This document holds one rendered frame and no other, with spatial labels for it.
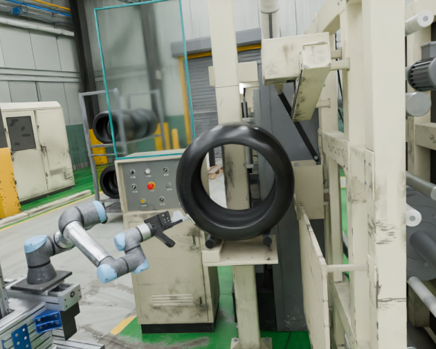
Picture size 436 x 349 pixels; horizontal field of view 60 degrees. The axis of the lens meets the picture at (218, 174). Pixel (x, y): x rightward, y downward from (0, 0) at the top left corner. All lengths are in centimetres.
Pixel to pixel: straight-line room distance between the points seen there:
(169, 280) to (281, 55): 177
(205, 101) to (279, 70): 1012
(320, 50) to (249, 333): 173
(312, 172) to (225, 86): 66
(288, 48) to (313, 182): 85
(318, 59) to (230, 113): 83
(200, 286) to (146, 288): 38
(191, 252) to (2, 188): 518
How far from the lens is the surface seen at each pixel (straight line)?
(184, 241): 259
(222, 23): 215
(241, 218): 210
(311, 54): 141
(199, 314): 281
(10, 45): 1199
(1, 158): 736
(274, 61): 149
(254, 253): 198
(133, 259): 170
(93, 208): 195
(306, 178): 209
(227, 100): 211
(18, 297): 246
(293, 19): 1101
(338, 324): 245
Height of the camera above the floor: 156
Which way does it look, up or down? 10 degrees down
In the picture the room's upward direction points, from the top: 6 degrees counter-clockwise
